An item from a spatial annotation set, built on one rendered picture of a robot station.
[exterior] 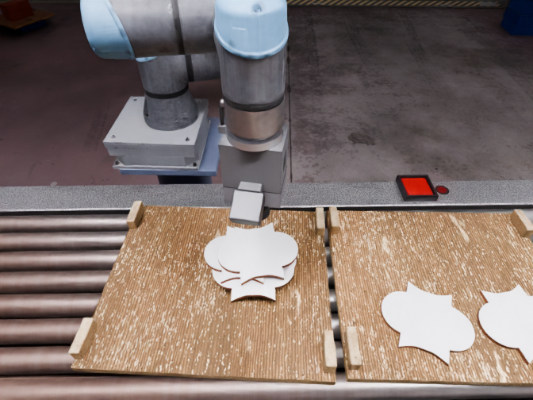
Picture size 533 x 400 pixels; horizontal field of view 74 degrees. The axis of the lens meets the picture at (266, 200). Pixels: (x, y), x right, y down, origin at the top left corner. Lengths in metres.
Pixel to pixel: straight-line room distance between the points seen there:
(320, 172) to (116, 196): 1.62
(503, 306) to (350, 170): 1.75
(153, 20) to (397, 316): 0.57
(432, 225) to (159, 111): 0.71
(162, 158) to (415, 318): 0.71
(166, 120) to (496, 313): 0.84
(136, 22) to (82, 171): 2.17
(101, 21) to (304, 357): 0.54
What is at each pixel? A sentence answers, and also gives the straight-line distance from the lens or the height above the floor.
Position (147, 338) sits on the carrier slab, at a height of 0.94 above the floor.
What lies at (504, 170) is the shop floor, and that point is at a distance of 2.79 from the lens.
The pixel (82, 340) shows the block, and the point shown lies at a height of 0.96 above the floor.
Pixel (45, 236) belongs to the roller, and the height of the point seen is 0.92.
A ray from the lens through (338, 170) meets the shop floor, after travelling 2.37.
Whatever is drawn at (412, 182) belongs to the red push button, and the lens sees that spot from 0.93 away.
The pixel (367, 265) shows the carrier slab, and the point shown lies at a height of 0.94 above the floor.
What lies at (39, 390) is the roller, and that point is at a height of 0.92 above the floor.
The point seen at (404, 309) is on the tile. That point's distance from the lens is 0.68.
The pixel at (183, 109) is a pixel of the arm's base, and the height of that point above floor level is 1.00.
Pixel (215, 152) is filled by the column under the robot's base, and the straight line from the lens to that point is 1.05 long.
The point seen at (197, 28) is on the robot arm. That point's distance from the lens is 0.48.
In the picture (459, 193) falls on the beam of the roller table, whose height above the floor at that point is 0.91.
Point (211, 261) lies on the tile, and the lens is 0.67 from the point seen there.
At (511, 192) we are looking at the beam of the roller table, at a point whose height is 0.91.
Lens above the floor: 1.51
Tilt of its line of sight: 45 degrees down
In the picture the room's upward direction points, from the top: straight up
